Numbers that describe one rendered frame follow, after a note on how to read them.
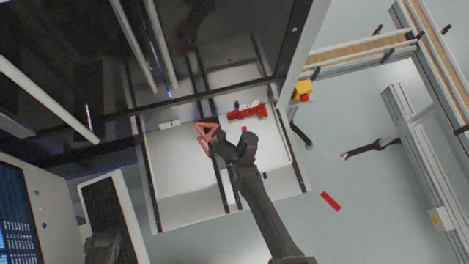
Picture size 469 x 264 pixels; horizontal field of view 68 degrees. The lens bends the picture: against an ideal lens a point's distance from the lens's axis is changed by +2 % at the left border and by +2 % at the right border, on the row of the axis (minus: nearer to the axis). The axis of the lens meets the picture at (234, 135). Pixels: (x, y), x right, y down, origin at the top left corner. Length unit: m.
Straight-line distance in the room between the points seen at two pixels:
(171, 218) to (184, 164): 0.23
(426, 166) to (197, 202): 1.27
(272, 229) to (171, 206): 0.73
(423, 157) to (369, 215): 0.62
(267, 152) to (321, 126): 1.12
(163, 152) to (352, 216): 1.44
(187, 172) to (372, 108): 1.69
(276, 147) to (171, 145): 0.47
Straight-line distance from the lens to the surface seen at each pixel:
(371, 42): 1.85
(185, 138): 1.55
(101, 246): 1.03
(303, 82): 1.52
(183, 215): 1.49
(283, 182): 1.52
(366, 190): 2.57
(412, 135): 2.17
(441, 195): 2.14
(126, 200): 1.62
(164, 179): 1.52
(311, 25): 1.08
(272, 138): 1.56
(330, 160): 2.54
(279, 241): 0.82
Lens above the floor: 2.35
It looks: 71 degrees down
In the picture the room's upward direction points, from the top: 4 degrees clockwise
